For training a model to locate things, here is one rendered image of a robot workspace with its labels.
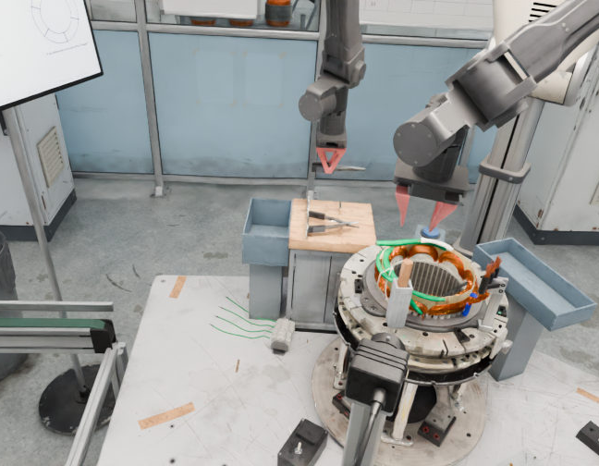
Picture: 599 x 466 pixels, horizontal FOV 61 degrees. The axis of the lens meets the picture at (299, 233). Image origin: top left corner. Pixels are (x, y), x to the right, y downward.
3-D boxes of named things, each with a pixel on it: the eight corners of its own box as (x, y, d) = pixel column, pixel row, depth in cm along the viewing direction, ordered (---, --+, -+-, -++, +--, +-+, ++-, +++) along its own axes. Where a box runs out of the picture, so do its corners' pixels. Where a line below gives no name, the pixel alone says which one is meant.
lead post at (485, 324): (492, 333, 88) (511, 281, 82) (477, 330, 89) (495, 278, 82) (491, 325, 90) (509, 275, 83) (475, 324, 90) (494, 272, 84)
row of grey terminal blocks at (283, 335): (287, 357, 122) (287, 344, 120) (268, 352, 123) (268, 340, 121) (296, 328, 130) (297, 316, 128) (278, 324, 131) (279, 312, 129)
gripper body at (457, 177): (465, 202, 69) (482, 154, 65) (391, 187, 71) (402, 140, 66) (464, 177, 74) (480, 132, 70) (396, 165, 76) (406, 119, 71)
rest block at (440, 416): (424, 422, 105) (426, 415, 104) (435, 405, 109) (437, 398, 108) (443, 433, 103) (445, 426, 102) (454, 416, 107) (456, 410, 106)
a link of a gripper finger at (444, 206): (444, 246, 74) (462, 193, 69) (396, 236, 75) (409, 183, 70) (445, 220, 80) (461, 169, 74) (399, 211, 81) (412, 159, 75)
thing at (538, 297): (550, 396, 117) (597, 303, 101) (513, 409, 114) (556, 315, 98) (481, 324, 136) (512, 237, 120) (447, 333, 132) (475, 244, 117)
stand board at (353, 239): (288, 249, 115) (288, 239, 114) (292, 205, 131) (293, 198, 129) (375, 254, 115) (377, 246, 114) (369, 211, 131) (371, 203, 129)
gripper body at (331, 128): (316, 147, 110) (319, 114, 106) (316, 128, 119) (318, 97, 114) (347, 148, 110) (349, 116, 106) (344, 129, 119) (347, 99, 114)
